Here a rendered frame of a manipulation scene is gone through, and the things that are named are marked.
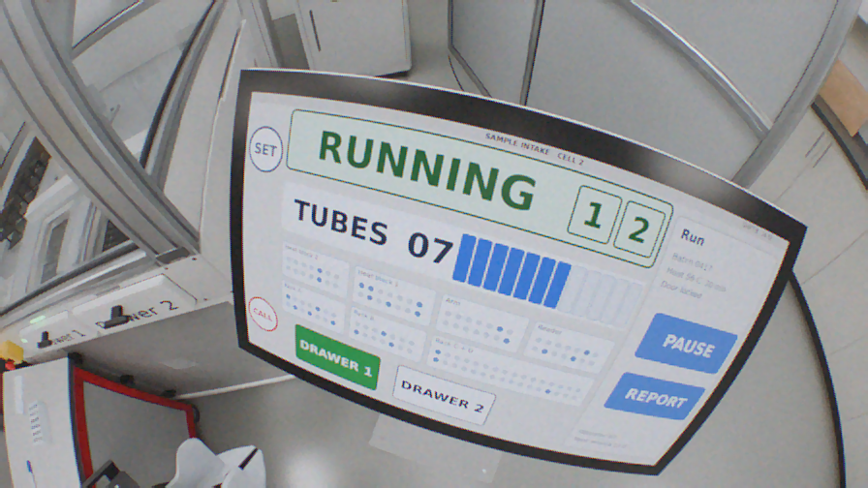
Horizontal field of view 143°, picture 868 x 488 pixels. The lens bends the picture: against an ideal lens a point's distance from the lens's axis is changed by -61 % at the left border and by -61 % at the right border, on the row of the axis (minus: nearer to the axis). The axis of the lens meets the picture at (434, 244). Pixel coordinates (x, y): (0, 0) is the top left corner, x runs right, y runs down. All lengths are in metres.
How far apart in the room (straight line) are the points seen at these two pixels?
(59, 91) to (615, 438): 0.64
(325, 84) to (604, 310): 0.27
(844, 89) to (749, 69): 1.54
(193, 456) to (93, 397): 0.95
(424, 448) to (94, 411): 1.08
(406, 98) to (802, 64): 0.77
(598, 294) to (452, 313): 0.11
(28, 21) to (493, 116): 0.43
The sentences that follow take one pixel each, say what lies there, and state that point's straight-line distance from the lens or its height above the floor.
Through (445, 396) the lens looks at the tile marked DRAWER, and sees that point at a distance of 0.35.
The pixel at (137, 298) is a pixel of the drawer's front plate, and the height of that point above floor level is 0.91.
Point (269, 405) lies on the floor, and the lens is 1.50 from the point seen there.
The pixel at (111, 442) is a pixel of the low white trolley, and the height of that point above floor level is 0.58.
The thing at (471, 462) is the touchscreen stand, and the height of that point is 0.03.
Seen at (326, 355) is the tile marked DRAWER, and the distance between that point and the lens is 0.37.
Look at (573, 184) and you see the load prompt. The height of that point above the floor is 1.17.
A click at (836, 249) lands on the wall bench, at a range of 2.30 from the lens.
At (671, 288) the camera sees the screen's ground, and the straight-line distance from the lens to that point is 0.30.
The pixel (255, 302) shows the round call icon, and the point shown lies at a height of 1.02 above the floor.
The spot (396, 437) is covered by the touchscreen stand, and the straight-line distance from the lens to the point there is 1.33.
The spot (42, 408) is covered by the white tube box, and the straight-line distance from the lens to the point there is 1.23.
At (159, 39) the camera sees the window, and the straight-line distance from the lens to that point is 0.70.
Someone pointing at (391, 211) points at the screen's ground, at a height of 1.13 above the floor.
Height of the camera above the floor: 1.35
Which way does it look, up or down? 61 degrees down
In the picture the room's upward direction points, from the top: 2 degrees counter-clockwise
